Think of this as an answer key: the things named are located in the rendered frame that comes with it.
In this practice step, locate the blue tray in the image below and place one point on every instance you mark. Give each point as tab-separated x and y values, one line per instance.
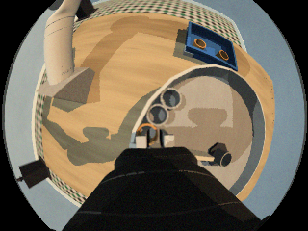
214	43

